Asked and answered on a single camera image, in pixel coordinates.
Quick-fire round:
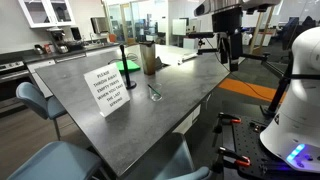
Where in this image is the black coffee machine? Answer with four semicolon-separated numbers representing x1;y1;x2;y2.
46;27;70;54

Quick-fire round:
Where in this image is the wooden easel frame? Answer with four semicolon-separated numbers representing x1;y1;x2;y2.
249;5;276;55

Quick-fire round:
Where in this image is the blue chair with wide seat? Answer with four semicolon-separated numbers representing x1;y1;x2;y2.
6;140;103;180

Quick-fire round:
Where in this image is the clear drinking glass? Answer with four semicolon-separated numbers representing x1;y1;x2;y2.
148;82;164;102

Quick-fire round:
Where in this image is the white printed notice sign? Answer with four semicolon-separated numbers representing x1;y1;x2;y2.
83;63;131;118

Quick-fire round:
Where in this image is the white glass-door wall cabinet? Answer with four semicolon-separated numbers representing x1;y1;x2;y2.
18;0;77;29

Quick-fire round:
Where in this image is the green flat board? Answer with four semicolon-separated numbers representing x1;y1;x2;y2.
115;59;142;74

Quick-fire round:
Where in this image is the steel paper towel dispenser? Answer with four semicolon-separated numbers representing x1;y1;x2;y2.
90;16;110;35

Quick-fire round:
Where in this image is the blue chair with curved backrest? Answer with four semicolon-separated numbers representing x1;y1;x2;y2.
154;133;213;180

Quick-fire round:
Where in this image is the black orange clamp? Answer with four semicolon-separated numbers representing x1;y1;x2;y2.
213;146;252;171
213;112;242;134

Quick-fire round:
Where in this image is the green pen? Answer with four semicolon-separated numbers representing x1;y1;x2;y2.
147;83;163;100

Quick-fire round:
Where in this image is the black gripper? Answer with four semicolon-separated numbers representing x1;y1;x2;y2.
211;6;244;73

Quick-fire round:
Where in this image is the black camera on stand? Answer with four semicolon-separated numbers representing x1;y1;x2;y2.
187;31;218;56

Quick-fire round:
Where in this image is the steel kitchen stove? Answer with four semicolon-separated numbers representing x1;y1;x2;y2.
0;60;32;103

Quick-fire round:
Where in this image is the thin black cable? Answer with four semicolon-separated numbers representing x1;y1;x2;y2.
203;37;275;103

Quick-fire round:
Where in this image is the blue chair with metal legs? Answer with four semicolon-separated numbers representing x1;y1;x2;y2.
15;81;68;141

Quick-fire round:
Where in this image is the white flat box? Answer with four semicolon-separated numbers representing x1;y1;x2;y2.
154;44;198;66

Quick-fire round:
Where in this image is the black perforated mounting board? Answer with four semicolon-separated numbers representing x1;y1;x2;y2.
221;114;320;180

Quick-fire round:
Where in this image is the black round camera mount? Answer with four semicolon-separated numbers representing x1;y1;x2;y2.
119;44;138;90

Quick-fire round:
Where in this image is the tall brown metal container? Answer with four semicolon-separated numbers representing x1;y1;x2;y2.
138;40;157;76

